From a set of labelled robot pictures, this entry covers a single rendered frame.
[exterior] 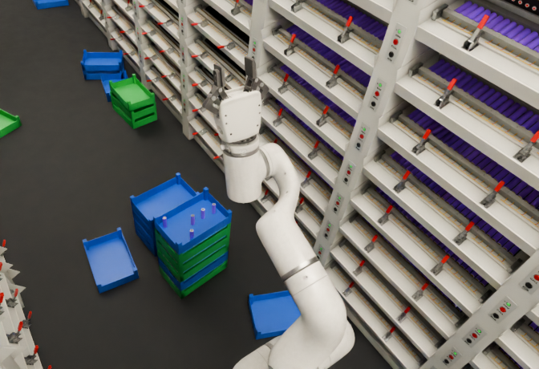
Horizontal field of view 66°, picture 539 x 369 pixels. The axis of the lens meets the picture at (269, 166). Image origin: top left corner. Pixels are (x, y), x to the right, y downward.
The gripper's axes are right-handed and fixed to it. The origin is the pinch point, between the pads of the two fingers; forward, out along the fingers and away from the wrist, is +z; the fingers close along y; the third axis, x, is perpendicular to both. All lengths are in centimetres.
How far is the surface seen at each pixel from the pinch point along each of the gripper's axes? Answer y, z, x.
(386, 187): 65, -62, -8
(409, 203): 66, -64, 2
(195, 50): 60, -44, -153
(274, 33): 67, -21, -81
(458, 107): 70, -25, 9
